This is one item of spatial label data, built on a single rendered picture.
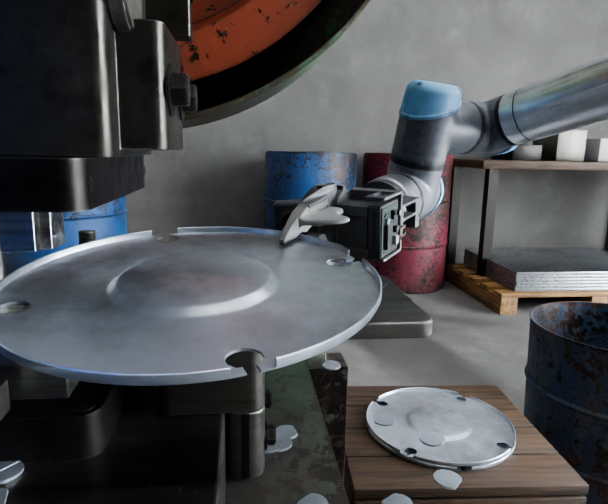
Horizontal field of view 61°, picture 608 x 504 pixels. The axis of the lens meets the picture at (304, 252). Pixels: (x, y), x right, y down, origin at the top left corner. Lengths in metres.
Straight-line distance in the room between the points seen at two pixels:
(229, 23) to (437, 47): 3.32
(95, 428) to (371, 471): 0.68
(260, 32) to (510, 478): 0.82
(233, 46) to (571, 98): 0.43
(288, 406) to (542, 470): 0.63
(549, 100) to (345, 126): 3.09
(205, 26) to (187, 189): 3.02
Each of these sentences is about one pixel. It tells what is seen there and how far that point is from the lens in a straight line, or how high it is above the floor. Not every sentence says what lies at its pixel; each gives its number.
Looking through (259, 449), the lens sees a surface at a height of 0.67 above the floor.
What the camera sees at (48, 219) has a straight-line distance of 0.42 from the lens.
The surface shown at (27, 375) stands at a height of 0.75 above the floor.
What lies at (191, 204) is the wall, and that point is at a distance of 3.74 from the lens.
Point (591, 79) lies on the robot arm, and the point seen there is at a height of 0.98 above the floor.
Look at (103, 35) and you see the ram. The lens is 0.35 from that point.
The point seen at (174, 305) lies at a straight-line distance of 0.36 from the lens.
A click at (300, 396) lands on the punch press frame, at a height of 0.65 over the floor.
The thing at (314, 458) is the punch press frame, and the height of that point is 0.65.
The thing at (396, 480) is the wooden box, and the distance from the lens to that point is 0.97.
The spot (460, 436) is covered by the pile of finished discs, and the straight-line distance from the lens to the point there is 1.09.
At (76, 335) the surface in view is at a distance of 0.35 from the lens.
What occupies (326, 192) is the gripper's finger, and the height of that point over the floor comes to 0.85.
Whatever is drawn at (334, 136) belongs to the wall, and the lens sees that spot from 3.76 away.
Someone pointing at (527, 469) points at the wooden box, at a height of 0.35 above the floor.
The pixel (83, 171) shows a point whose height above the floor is 0.88.
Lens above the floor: 0.90
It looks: 11 degrees down
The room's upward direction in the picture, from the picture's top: 1 degrees clockwise
